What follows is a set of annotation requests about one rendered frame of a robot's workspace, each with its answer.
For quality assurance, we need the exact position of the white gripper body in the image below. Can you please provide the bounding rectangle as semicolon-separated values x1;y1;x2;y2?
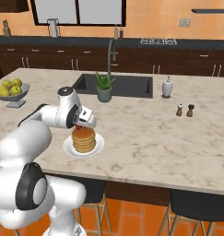
76;113;98;130

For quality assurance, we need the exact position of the stack of pancakes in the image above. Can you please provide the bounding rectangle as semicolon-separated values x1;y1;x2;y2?
70;125;97;154

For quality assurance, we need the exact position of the white plate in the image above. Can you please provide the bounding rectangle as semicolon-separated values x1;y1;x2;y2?
62;132;105;159

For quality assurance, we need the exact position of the potted green plant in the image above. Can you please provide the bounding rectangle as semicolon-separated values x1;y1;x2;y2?
94;71;117;103

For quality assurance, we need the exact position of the dark sink basin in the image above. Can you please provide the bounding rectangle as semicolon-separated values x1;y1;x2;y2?
72;73;154;100

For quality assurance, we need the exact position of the black stool with wooden legs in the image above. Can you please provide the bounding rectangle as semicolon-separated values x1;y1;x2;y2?
158;188;224;236
48;175;112;236

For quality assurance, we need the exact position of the dark curved tap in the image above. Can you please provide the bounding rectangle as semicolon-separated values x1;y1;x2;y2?
107;38;117;81

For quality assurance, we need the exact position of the dark wooden cupboard run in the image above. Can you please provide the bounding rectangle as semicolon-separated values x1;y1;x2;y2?
0;34;224;83

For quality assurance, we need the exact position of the green apple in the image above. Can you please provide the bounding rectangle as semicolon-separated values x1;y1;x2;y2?
1;79;13;89
9;85;23;96
0;87;11;97
11;77;23;88

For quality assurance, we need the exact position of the grey fruit bowl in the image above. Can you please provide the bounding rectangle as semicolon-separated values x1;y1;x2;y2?
0;82;31;109

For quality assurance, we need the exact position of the white soap dispenser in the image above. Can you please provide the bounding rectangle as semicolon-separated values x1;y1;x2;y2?
161;75;174;100

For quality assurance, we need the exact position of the white-topped salt shaker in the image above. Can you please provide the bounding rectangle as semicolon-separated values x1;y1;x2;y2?
175;103;184;117

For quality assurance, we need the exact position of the pale bottle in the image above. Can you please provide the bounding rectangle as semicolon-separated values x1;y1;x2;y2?
113;24;120;41

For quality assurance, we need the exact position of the dark-topped pepper shaker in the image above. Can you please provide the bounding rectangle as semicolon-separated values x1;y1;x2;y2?
186;103;195;118

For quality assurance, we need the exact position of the white jug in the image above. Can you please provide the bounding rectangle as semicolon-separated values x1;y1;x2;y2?
47;18;60;39

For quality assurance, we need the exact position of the hob with white rings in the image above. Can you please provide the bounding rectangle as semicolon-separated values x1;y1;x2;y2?
139;37;178;46

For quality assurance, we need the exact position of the black-framed window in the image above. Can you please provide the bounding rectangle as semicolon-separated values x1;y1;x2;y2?
29;0;127;28

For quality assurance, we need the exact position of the wooden knife block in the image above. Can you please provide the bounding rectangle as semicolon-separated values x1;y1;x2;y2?
2;19;12;37

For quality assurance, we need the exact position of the grey wall socket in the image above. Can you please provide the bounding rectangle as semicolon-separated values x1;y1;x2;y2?
179;18;192;29

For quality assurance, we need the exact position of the dark wooden wall cupboard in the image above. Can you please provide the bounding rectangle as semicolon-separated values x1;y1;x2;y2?
0;0;30;14

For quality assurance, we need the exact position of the dark wall shelf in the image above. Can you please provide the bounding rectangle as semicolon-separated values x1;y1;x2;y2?
191;7;224;15

